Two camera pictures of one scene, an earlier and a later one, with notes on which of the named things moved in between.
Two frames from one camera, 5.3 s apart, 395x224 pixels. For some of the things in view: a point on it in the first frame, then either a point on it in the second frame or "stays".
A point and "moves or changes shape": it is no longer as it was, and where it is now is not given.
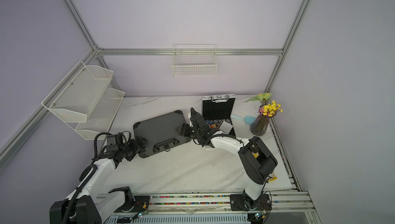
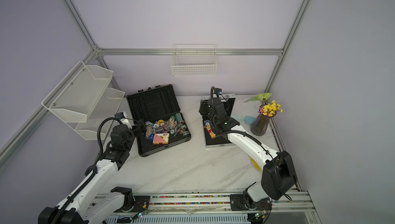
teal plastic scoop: [250, 119] stays
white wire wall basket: [194, 60] stays
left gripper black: [136, 147] → [141, 125]
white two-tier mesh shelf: [82, 100] stays
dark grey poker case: [160, 132] moves or changes shape
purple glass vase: [260, 125] stays
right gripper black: [185, 129] → [205, 106]
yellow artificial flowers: [270, 107] stays
